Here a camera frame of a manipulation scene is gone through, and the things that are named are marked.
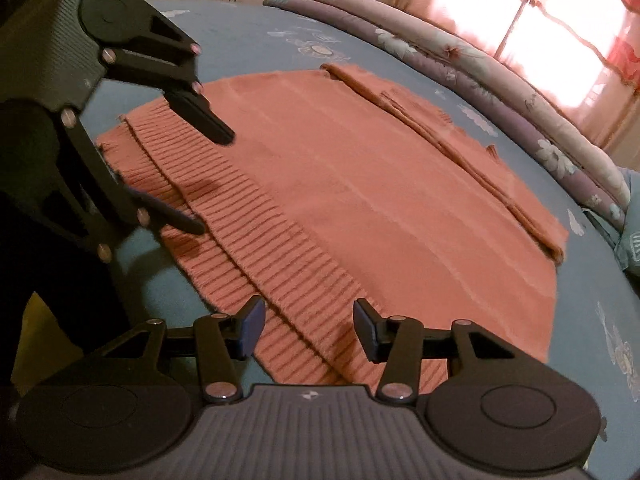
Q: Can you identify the blue printed pillow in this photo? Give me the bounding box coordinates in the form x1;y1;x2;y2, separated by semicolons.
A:
582;167;640;278

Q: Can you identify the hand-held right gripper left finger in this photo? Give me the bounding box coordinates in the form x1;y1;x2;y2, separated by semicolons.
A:
100;295;267;405

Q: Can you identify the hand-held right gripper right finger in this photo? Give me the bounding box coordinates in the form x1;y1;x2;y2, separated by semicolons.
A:
352;299;516;405

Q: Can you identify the orange striped knit sweater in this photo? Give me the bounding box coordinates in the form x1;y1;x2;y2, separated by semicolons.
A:
95;62;568;396

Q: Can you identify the folded floral quilt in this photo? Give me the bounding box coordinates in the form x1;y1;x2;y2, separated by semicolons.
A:
262;0;632;233

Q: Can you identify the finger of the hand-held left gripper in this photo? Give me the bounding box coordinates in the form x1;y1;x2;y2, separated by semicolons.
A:
45;107;207;263
99;7;237;147

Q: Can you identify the pink window curtain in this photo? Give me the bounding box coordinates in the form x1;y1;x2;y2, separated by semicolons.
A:
390;0;640;153

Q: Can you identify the blue floral bed sheet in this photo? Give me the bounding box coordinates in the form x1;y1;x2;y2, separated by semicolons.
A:
75;0;640;480

